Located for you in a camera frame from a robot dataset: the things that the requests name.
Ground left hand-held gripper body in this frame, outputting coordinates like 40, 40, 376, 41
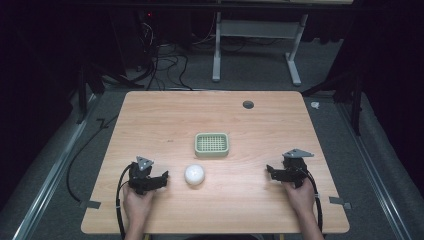
127, 155, 161, 196

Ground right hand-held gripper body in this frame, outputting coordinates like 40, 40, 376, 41
281, 148, 315, 190

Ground round white soap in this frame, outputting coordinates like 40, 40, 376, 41
183, 163, 206, 186

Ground green soap dish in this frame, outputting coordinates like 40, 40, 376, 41
194, 132, 231, 159

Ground person's left hand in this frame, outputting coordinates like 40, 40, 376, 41
122, 183, 156, 218

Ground person's right hand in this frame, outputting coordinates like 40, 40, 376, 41
282, 179, 317, 215

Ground grey tape piece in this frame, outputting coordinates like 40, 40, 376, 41
328, 196, 352, 211
79, 199, 102, 210

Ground black metal stand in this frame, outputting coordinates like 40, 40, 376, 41
301, 63, 364, 137
75, 59, 145, 125

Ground dark computer tower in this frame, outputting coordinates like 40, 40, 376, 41
109, 9, 161, 69

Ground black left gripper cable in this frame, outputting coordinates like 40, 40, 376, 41
115, 163, 134, 240

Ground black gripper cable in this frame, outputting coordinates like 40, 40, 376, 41
299, 168, 324, 233
115, 163, 134, 240

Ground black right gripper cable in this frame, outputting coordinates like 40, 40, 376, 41
299, 168, 324, 233

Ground black floor cable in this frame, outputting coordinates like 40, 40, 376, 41
65, 114, 120, 204

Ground silver floor rail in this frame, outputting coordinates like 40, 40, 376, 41
11, 93, 101, 240
336, 103, 413, 240

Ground tangle of black cables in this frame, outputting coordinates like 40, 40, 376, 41
134, 19, 194, 92

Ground white metal desk frame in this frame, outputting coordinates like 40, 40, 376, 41
211, 11, 309, 87

